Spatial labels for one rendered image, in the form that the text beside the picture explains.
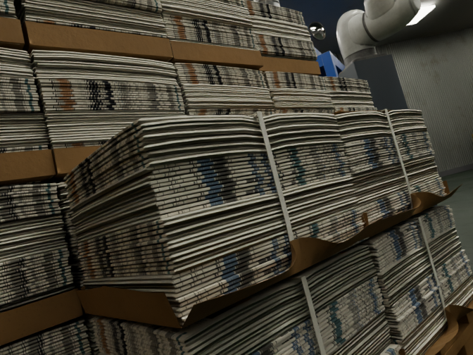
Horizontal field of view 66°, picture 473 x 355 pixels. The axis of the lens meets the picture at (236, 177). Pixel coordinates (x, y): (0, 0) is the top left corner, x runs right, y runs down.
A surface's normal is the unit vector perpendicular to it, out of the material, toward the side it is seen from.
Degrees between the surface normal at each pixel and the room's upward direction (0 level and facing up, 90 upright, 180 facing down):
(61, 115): 90
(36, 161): 93
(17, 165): 92
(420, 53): 90
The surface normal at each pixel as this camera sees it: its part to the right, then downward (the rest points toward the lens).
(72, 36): 0.61, -0.19
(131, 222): -0.74, 0.13
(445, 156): 0.13, -0.11
